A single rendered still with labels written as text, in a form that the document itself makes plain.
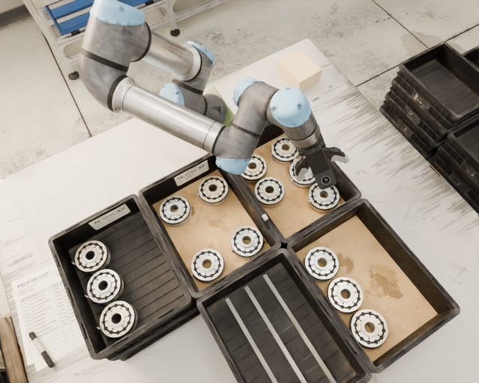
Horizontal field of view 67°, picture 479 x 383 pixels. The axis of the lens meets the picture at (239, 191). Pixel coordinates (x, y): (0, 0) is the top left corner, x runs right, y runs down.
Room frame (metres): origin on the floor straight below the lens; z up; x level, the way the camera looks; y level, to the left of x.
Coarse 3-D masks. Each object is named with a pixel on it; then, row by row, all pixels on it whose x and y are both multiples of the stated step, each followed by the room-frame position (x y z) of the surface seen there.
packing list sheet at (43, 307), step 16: (48, 272) 0.38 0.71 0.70; (16, 288) 0.34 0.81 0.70; (32, 288) 0.33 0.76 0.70; (48, 288) 0.32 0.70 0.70; (64, 288) 0.32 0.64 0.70; (16, 304) 0.28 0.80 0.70; (32, 304) 0.28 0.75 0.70; (48, 304) 0.27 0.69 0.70; (64, 304) 0.26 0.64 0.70; (32, 320) 0.22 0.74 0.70; (48, 320) 0.22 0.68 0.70; (64, 320) 0.21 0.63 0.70; (48, 336) 0.17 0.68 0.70; (64, 336) 0.16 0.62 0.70; (80, 336) 0.16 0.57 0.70; (32, 352) 0.12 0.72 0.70; (48, 352) 0.12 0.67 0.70; (64, 352) 0.11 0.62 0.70
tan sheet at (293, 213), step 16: (272, 160) 0.67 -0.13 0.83; (272, 176) 0.60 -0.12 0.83; (288, 176) 0.60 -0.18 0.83; (288, 192) 0.54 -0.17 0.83; (304, 192) 0.53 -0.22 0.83; (272, 208) 0.48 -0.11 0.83; (288, 208) 0.48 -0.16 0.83; (304, 208) 0.47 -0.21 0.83; (288, 224) 0.42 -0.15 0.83; (304, 224) 0.41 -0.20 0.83
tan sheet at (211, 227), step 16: (176, 192) 0.58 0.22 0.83; (192, 192) 0.57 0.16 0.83; (192, 208) 0.51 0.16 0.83; (208, 208) 0.51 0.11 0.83; (224, 208) 0.50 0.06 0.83; (240, 208) 0.50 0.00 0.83; (192, 224) 0.46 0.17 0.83; (208, 224) 0.45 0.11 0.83; (224, 224) 0.44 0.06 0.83; (240, 224) 0.44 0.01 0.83; (176, 240) 0.41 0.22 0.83; (192, 240) 0.40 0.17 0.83; (208, 240) 0.39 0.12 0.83; (224, 240) 0.39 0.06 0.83; (192, 256) 0.35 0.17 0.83; (224, 256) 0.34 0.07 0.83; (224, 272) 0.28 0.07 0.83
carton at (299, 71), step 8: (288, 56) 1.23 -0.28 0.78; (296, 56) 1.22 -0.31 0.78; (304, 56) 1.22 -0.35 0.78; (280, 64) 1.20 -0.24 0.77; (288, 64) 1.18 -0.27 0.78; (296, 64) 1.18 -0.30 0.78; (304, 64) 1.17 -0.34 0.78; (312, 64) 1.17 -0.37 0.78; (280, 72) 1.19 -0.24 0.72; (288, 72) 1.14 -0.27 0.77; (296, 72) 1.13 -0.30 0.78; (304, 72) 1.12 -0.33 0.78; (312, 72) 1.12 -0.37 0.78; (320, 72) 1.13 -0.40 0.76; (288, 80) 1.14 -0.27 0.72; (296, 80) 1.09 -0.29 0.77; (304, 80) 1.09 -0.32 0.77; (312, 80) 1.11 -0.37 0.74; (304, 88) 1.09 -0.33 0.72
